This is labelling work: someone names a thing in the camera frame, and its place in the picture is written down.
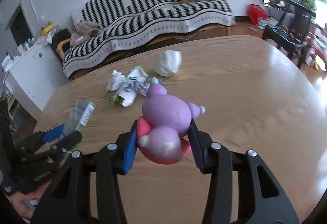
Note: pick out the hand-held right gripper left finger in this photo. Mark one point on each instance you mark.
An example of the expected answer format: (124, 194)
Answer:
(129, 152)

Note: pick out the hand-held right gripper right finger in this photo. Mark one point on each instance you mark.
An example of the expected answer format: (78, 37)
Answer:
(196, 147)

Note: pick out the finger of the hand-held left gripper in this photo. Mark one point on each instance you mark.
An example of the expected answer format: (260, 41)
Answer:
(71, 138)
(53, 134)

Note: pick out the clear plastic packet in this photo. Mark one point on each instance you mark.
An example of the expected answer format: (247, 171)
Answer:
(81, 114)

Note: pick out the purple pink toy figure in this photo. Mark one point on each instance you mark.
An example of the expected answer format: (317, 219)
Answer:
(166, 111)

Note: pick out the silver blister pack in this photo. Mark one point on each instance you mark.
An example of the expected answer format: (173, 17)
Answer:
(134, 81)

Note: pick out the person's left hand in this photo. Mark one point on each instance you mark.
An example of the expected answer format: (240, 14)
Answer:
(21, 201)

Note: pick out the white green carton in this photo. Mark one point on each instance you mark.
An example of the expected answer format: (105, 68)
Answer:
(127, 98)

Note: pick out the white cabinet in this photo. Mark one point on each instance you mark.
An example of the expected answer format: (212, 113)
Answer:
(33, 73)

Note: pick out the crumpled white paper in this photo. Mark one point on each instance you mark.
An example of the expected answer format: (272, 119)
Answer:
(115, 82)

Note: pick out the row of small bottles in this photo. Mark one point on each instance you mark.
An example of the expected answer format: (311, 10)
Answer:
(28, 44)

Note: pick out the yellow packet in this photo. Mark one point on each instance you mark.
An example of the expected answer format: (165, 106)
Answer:
(46, 30)

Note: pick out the brown plush cloth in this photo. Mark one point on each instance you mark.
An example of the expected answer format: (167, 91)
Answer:
(84, 31)

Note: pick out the black white striped sofa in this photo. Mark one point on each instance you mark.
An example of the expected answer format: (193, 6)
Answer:
(153, 17)

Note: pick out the black stool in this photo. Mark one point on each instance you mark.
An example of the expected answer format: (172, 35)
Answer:
(286, 38)

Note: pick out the scattered papers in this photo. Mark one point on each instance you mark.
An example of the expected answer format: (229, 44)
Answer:
(265, 23)

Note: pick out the red bag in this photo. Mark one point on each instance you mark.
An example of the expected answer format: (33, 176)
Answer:
(256, 13)

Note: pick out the black wooden table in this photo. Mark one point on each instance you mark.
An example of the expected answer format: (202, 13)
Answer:
(301, 8)

